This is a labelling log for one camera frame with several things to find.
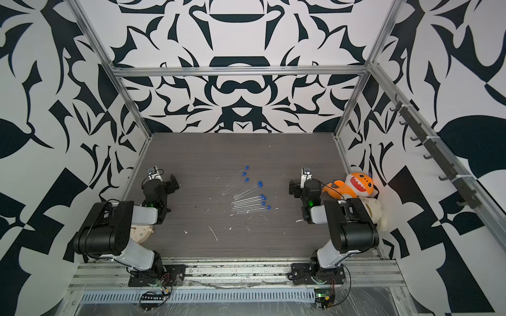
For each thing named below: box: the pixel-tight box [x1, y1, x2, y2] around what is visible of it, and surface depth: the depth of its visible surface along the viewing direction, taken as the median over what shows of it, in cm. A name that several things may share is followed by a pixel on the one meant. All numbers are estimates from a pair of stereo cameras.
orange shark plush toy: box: [322, 172, 374, 199], surface depth 91 cm
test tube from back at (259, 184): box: [233, 181, 264, 201], surface depth 98 cm
